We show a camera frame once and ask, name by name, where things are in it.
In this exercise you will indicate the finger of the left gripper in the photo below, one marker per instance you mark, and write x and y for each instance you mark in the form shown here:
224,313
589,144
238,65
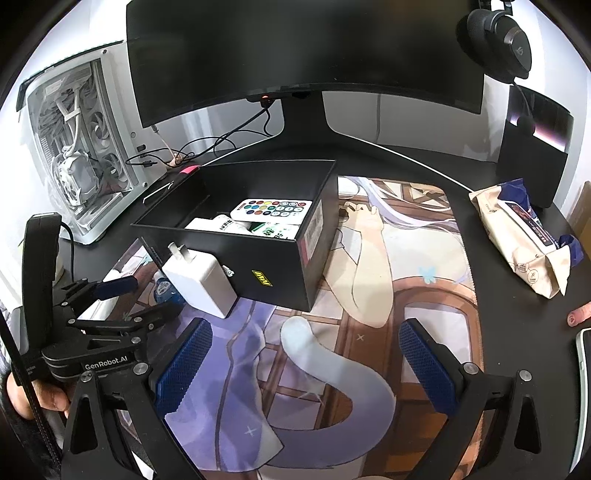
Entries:
147,320
83,293

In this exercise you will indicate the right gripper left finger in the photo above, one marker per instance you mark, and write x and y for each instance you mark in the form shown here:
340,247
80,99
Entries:
94,446

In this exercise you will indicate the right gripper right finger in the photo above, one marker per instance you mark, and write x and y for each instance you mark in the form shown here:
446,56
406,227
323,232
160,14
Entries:
511,448

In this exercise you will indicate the blue bottle with label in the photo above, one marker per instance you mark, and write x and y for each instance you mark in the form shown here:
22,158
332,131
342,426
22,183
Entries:
163,290

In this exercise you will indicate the white charger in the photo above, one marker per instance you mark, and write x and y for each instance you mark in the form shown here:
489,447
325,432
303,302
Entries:
200,280

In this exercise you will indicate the white ointment tube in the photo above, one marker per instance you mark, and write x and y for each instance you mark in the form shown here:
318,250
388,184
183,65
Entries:
225,224

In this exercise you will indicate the white remote coloured buttons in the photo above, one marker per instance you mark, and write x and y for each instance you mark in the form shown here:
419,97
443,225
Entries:
287,211

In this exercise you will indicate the small white green box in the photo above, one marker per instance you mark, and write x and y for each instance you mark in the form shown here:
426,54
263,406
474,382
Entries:
276,230

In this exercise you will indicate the person's left hand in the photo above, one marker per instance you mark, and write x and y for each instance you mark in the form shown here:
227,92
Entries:
50,398

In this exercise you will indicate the smartphone white edge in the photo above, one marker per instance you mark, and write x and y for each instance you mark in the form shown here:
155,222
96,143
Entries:
582,343

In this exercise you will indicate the small pink cylinder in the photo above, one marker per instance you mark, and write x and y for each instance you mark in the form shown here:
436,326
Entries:
579,315

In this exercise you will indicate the anime print desk mat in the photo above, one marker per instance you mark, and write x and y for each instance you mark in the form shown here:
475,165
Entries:
326,393

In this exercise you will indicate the beige snack bag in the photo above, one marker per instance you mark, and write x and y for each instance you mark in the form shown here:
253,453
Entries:
543,262

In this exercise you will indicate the pink black computer mouse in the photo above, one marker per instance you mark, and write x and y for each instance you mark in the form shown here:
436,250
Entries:
189,169

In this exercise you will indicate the black cardboard box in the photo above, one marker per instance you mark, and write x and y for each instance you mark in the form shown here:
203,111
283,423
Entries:
281,272

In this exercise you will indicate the brown cardboard box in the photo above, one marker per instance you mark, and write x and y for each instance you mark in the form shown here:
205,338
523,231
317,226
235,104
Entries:
580,218

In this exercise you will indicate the black curved monitor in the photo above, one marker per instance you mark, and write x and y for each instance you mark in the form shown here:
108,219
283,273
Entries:
188,55

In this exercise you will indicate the black speaker box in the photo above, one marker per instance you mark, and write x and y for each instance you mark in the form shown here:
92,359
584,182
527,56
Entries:
535,144

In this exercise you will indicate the black headphones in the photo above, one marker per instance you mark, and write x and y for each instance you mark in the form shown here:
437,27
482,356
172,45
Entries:
502,48

